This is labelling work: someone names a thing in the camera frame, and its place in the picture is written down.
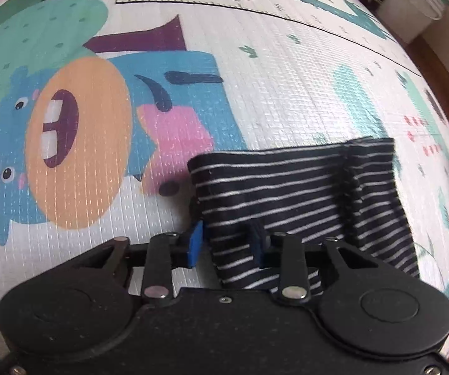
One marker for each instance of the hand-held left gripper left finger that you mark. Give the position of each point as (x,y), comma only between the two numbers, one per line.
(194,242)

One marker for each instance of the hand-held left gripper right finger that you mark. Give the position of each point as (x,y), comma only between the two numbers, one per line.
(256,242)

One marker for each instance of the black white striped garment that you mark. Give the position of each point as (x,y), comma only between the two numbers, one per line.
(287,203)

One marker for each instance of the cartoon printed play mat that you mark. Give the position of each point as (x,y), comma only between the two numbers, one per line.
(224,97)

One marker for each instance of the white plastic bucket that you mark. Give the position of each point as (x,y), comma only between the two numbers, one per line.
(412,6)

